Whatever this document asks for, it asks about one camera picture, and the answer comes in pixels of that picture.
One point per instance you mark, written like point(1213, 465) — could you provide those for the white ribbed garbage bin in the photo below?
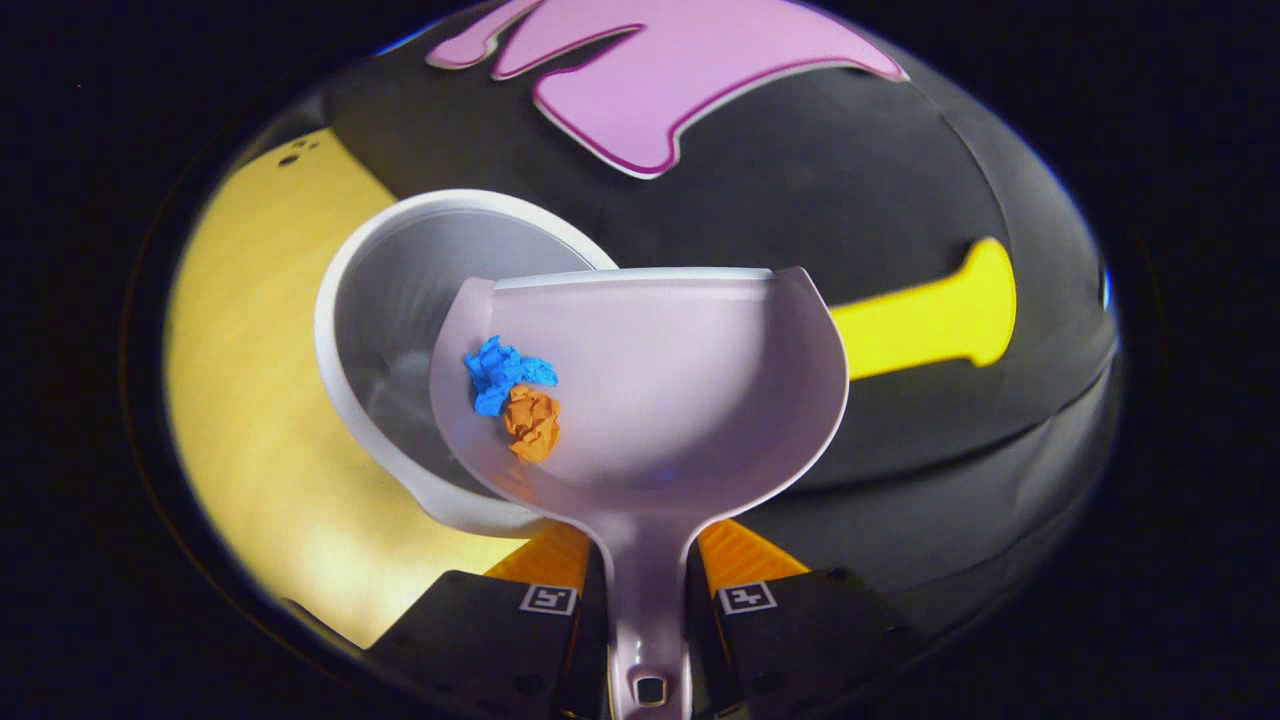
point(400, 300)

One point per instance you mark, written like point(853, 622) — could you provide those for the blue paper trash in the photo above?
point(500, 372)

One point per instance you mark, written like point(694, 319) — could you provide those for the orange paper trash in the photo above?
point(532, 425)

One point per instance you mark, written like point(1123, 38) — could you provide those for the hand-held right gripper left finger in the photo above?
point(480, 650)

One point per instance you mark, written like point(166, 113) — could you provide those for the pink dustpan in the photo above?
point(680, 400)

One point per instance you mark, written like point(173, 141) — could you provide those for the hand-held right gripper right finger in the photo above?
point(800, 645)

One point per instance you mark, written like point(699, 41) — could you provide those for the black backdrop cloth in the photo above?
point(850, 200)

